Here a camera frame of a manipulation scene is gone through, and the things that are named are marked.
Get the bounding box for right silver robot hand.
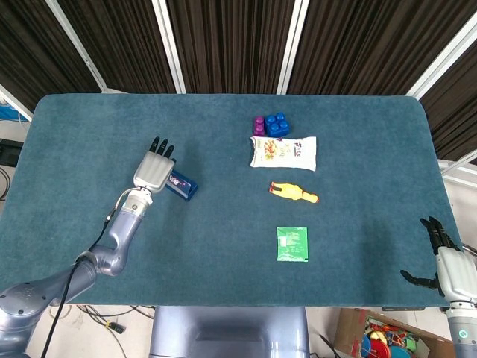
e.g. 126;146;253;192
400;216;477;301

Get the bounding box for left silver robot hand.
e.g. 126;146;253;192
133;136;177;194

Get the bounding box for blue glasses case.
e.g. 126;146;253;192
165;170;199;202

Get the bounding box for brown cardboard box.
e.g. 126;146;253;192
332;307;458;358

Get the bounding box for teal fabric table cover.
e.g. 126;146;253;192
0;92;460;309

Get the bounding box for red round toy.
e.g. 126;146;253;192
363;335;389;358

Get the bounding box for white snack bag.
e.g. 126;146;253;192
249;136;318;172

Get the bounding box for blue toy building brick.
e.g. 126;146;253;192
264;112;292;137

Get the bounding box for yellow rubber chicken toy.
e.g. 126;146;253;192
268;181;320;204

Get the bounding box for dark brown pleated curtain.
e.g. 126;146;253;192
0;0;477;165

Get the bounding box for green foil packet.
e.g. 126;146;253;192
276;225;309;263

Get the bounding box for blue-grey robot torso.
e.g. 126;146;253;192
148;305;311;358

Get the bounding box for white aluminium frame rail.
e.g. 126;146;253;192
0;84;34;122
437;148;477;187

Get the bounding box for white aluminium frame post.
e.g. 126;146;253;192
151;0;187;94
405;13;477;101
276;0;310;95
46;0;110;94

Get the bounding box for tangled floor cables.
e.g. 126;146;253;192
51;304;156;358

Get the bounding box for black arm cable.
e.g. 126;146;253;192
39;210;113;358

